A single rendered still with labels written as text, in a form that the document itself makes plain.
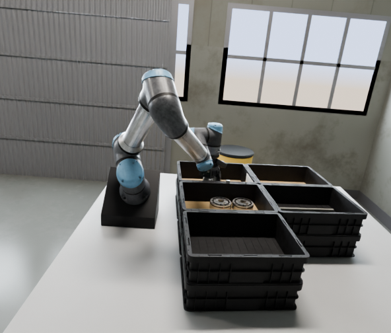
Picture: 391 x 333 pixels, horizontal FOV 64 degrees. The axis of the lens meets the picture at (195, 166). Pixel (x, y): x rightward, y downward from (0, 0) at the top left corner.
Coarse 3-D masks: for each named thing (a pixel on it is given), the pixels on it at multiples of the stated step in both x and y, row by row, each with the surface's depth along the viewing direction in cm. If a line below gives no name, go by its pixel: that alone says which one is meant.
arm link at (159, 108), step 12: (168, 96) 107; (156, 108) 106; (168, 108) 106; (180, 108) 109; (156, 120) 109; (168, 120) 107; (180, 120) 109; (168, 132) 111; (180, 132) 112; (192, 132) 123; (180, 144) 122; (192, 144) 124; (204, 144) 144; (192, 156) 133; (204, 156) 136; (204, 168) 142
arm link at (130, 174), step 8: (120, 160) 139; (128, 160) 137; (136, 160) 138; (120, 168) 135; (128, 168) 135; (136, 168) 136; (120, 176) 134; (128, 176) 134; (136, 176) 134; (144, 176) 141; (120, 184) 140; (128, 184) 135; (136, 184) 136; (144, 184) 144; (128, 192) 143; (136, 192) 143
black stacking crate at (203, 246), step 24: (192, 216) 123; (216, 216) 124; (240, 216) 125; (264, 216) 126; (192, 240) 122; (216, 240) 123; (240, 240) 124; (264, 240) 126; (288, 240) 115; (192, 264) 98; (216, 264) 99; (240, 264) 100; (264, 264) 100; (288, 264) 101
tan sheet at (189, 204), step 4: (188, 204) 150; (192, 204) 151; (196, 204) 151; (200, 204) 151; (204, 204) 152; (208, 204) 152; (188, 208) 146; (192, 208) 147; (196, 208) 147; (200, 208) 147; (204, 208) 148; (208, 208) 148; (256, 208) 152
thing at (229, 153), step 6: (222, 150) 316; (228, 150) 317; (234, 150) 319; (240, 150) 321; (246, 150) 322; (222, 156) 309; (228, 156) 304; (234, 156) 302; (240, 156) 303; (246, 156) 305; (252, 156) 316; (228, 162) 307; (234, 162) 305; (240, 162) 305; (246, 162) 308
